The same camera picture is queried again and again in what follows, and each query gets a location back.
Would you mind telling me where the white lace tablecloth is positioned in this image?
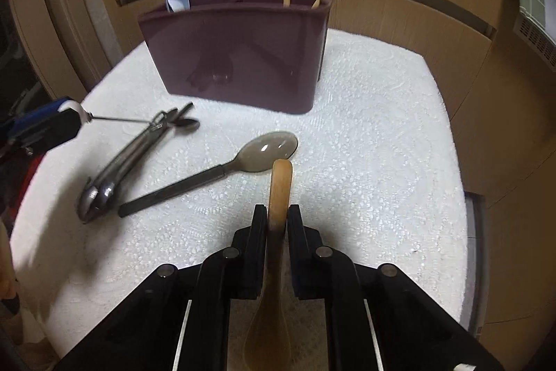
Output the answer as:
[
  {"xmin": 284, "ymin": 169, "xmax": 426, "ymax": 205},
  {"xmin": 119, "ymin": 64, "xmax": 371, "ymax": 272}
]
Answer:
[{"xmin": 10, "ymin": 30, "xmax": 467, "ymax": 355}]

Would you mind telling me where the brown wooden spoon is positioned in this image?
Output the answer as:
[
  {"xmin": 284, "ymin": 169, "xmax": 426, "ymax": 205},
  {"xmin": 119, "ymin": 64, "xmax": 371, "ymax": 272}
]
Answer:
[{"xmin": 244, "ymin": 159, "xmax": 293, "ymax": 370}]

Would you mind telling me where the purple plastic utensil caddy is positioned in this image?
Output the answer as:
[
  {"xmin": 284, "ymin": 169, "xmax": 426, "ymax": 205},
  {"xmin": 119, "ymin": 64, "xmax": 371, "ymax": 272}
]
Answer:
[{"xmin": 138, "ymin": 0, "xmax": 333, "ymax": 115}]

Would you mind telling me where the grey translucent black-handled spoon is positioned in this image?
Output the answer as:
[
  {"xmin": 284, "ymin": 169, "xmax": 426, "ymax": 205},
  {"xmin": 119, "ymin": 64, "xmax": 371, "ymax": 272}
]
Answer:
[{"xmin": 118, "ymin": 131, "xmax": 299, "ymax": 218}]

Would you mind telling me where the small side vent grille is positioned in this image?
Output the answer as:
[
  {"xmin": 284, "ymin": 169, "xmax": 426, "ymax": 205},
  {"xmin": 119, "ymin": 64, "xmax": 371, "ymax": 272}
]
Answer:
[{"xmin": 514, "ymin": 14, "xmax": 556, "ymax": 72}]

